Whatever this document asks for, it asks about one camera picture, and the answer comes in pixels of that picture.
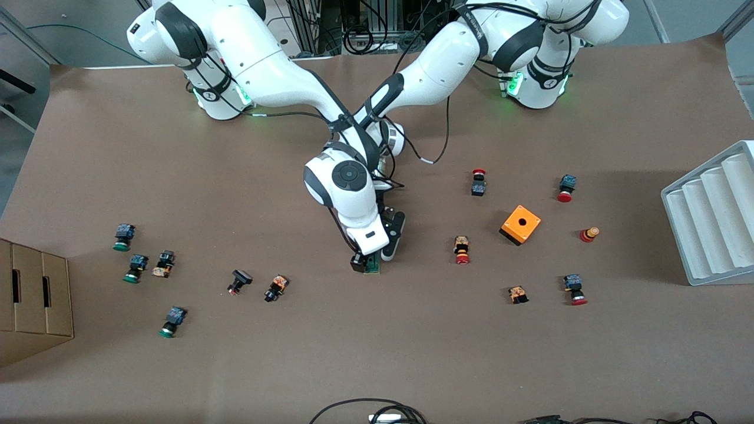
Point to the red orange emergency stop head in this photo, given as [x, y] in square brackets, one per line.
[589, 234]

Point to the black aluminium equipment rack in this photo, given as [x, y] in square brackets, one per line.
[330, 26]

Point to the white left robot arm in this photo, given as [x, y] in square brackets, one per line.
[447, 59]

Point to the black pushbutton orange block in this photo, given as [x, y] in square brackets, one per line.
[276, 288]

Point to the brown cardboard box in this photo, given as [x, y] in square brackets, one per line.
[35, 294]

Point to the black beige switch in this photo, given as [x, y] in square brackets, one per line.
[164, 264]

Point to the red emergency stop orange block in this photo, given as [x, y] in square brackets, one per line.
[462, 250]

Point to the white grey slotted tray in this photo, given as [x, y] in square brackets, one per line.
[707, 218]

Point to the aluminium frame post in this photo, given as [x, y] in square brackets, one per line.
[739, 17]
[29, 35]

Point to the black metal bar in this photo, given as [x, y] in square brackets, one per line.
[17, 81]

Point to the orange contact block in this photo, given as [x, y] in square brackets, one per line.
[518, 294]

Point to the green pushbutton blue block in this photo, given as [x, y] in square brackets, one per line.
[172, 323]
[136, 268]
[123, 235]

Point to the orange button enclosure box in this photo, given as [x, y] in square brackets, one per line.
[521, 225]

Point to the black pushbutton head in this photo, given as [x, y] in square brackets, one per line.
[239, 281]

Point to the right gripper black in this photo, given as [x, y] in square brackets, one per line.
[357, 262]

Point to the light grey hub box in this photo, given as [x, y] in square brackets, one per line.
[386, 418]

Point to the red mushroom pushbutton blue block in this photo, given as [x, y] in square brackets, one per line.
[574, 288]
[566, 187]
[478, 185]

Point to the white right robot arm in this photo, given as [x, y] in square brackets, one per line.
[265, 59]

